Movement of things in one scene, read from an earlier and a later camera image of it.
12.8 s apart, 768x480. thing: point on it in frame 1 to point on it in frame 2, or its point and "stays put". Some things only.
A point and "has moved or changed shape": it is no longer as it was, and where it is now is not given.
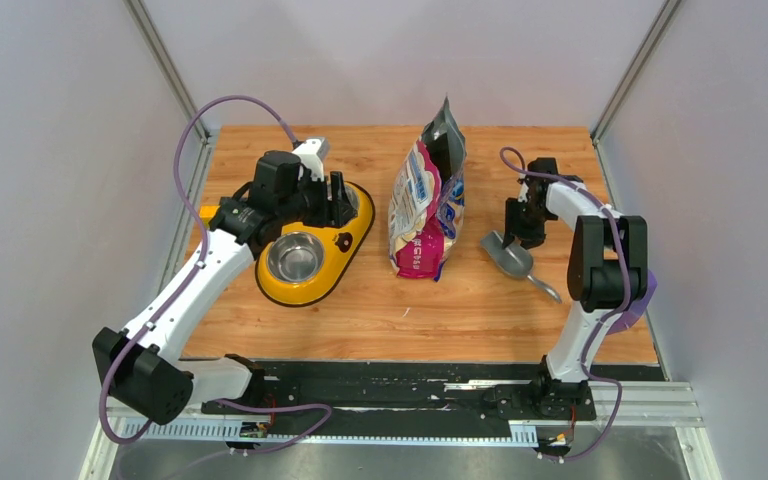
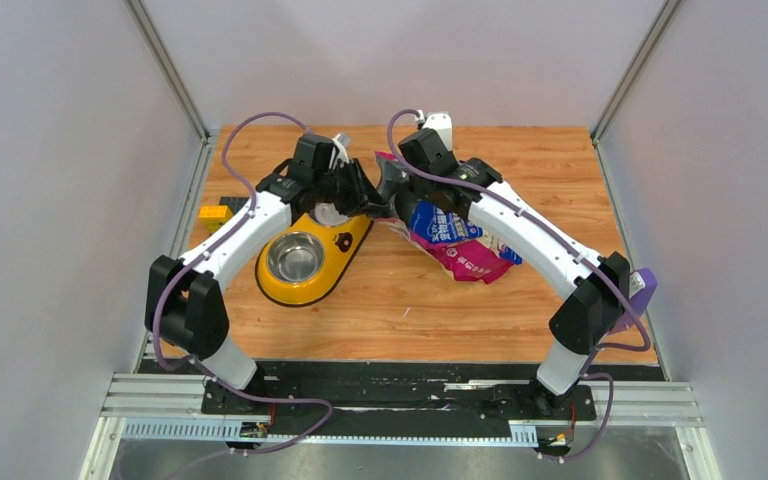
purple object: (633, 312) stays put
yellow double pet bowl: (305, 257) stays put
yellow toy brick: (207, 213) stays put
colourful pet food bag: (427, 199) has moved or changed shape
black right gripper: (532, 237) to (419, 193)
